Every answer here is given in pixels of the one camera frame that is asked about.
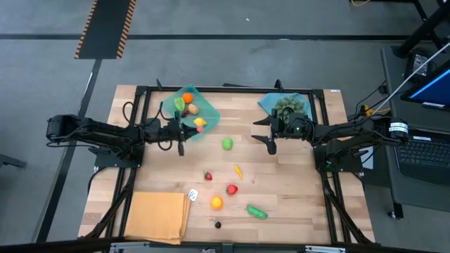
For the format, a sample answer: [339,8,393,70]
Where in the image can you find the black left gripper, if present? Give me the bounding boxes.
[154,112,200,157]

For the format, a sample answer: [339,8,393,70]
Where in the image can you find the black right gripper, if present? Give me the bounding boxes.
[251,108,316,155]

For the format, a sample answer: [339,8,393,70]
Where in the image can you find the light blue cloth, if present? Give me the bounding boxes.
[257,92,314,122]

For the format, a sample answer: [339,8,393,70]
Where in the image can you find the teal translucent plastic container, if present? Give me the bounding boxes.
[161,83,221,142]

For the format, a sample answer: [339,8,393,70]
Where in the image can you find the green plant in white pot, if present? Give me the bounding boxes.
[274,96,306,122]

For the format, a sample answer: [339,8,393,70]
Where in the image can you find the green toy pea pod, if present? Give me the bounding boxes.
[245,204,269,221]

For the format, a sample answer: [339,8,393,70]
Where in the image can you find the folded yellow cloth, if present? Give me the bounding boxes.
[123,190,192,246]

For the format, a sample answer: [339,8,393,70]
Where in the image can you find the black rig crossbar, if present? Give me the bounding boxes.
[0,237,450,253]

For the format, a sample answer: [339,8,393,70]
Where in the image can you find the hazard striped black floor mat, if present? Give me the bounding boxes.
[74,0,137,60]

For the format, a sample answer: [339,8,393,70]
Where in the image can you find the open black laptop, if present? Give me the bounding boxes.
[392,126,450,187]

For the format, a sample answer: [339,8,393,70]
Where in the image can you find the thin white rod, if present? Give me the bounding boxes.
[374,41,450,114]

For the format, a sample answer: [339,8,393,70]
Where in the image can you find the black power adapter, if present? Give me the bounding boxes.
[404,48,437,82]

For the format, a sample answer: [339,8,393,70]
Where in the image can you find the monitor with blue screen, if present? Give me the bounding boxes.
[400,59,450,112]

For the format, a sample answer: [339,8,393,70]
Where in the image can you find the dark metal furniture leg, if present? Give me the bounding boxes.
[0,153,28,169]

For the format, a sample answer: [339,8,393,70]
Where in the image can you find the black stand leg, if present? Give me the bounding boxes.
[392,0,450,59]

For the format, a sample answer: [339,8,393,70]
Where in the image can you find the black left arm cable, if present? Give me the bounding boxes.
[157,139,175,152]

